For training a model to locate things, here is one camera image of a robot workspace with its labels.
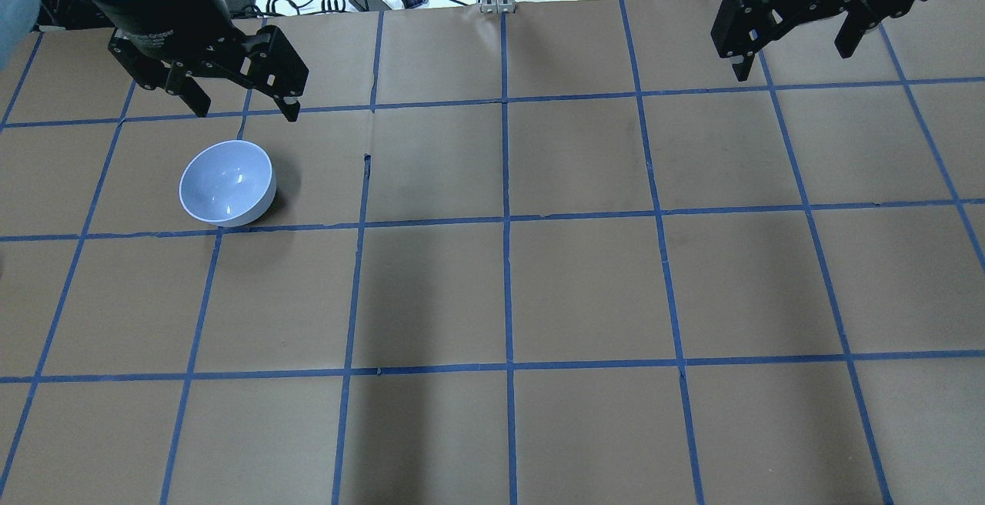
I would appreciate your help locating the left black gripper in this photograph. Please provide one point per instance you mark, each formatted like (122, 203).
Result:
(165, 8)

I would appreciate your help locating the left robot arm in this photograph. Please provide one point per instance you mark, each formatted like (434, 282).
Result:
(170, 45)

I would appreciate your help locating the blue bowl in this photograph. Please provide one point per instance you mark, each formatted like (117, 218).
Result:
(229, 184)

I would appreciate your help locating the brown paper table mat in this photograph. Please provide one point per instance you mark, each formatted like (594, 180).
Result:
(560, 257)

